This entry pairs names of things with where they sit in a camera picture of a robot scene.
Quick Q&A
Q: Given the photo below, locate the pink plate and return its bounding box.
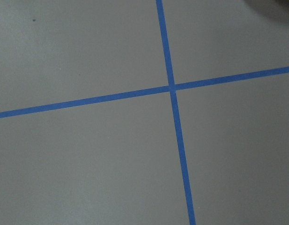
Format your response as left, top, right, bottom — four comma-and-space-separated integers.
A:
245, 0, 289, 10

